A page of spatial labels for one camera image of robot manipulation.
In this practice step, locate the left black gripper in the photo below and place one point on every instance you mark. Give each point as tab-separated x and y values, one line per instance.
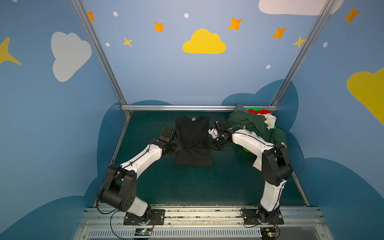
175	145

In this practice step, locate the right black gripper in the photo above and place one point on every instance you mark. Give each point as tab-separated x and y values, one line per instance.
217	143

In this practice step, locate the black t shirt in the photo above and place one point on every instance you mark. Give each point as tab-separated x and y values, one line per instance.
194	138

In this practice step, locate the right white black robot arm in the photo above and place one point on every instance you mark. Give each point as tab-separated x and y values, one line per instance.
272	161

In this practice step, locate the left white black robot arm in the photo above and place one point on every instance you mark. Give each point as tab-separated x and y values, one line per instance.
119	187

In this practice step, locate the bright green plastic basket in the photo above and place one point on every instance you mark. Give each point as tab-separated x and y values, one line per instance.
255	109

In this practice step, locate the dark green t shirt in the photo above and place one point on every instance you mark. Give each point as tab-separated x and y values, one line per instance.
242	120

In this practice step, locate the grey t shirt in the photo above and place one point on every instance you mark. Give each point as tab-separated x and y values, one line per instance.
240	108

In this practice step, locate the red t shirt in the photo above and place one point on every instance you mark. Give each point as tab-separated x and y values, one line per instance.
259	112

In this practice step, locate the white t shirt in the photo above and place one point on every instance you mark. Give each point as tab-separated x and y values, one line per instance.
268	120

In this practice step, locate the left green circuit board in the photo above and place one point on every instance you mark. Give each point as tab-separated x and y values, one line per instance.
143	233

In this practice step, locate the green circuit board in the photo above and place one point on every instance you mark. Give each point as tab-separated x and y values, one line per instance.
143	233
268	233

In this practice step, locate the right green circuit board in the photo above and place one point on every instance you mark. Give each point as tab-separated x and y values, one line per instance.
268	233

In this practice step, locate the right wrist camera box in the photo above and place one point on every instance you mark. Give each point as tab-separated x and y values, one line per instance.
219	128

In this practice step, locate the rear horizontal aluminium rail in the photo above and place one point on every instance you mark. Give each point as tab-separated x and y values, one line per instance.
179	108

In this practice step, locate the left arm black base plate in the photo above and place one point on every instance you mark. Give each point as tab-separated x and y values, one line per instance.
150	217

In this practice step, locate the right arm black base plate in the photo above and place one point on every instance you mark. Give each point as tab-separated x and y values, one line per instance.
254	217

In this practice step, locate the right rear aluminium post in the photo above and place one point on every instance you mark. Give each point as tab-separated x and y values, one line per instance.
304	50

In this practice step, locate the aluminium post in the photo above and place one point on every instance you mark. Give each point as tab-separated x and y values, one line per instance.
304	50
87	24

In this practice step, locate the right side floor rail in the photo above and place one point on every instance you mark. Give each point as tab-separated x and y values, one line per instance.
299	186

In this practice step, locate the front aluminium rail bed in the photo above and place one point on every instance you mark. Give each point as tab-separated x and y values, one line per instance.
203	223

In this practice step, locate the left rear aluminium post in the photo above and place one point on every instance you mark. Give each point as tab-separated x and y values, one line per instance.
87	24

